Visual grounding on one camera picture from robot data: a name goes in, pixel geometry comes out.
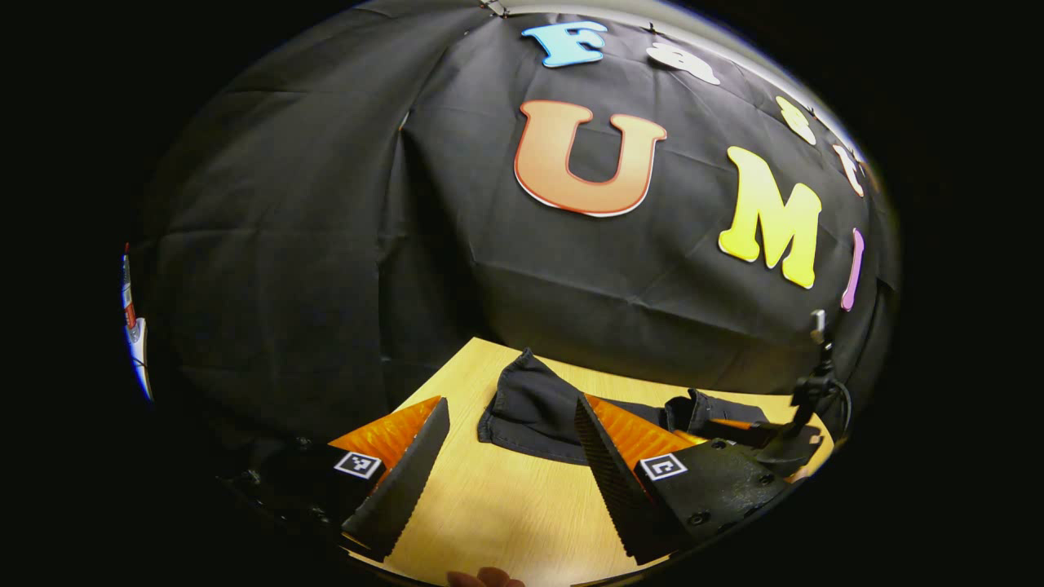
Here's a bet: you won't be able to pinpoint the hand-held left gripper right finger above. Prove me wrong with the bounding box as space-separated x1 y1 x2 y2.
573 395 792 565

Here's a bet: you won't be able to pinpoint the black jeans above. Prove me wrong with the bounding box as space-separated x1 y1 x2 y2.
477 348 772 467

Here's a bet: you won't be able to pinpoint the black backdrop cloth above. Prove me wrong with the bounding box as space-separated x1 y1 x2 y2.
130 0 902 457

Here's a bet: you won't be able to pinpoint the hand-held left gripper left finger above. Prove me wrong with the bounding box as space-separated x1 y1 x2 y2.
224 396 452 563

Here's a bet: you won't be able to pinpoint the row of black cloth clips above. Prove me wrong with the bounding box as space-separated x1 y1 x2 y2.
480 0 657 35

